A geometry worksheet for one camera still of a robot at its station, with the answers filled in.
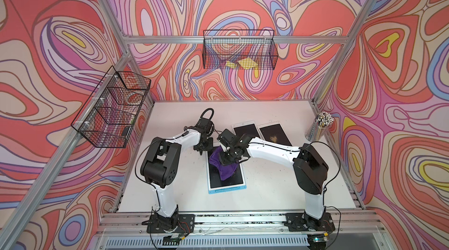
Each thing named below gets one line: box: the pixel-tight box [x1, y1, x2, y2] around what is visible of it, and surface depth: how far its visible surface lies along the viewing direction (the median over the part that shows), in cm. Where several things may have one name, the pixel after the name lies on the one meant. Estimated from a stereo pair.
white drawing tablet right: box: [257, 121, 293, 147], surface depth 106 cm
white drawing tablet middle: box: [230, 120, 261, 139], surface depth 108 cm
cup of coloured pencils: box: [304, 111, 335, 142], surface depth 90 cm
